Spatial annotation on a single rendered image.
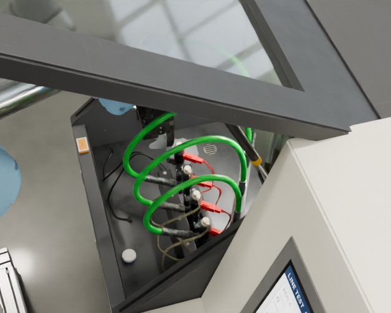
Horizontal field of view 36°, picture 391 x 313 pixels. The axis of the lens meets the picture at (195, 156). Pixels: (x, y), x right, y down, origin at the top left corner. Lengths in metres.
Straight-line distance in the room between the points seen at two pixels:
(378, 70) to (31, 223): 1.93
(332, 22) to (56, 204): 1.82
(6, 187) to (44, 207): 1.85
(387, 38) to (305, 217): 0.52
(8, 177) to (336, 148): 0.56
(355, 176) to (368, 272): 0.18
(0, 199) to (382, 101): 0.74
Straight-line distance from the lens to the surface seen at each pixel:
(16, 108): 1.22
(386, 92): 1.28
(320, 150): 1.08
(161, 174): 1.72
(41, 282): 2.70
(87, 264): 2.70
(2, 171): 1.02
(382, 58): 1.35
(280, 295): 1.15
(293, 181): 1.07
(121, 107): 1.25
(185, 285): 1.46
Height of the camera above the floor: 2.37
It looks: 52 degrees down
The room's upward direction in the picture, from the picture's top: 2 degrees clockwise
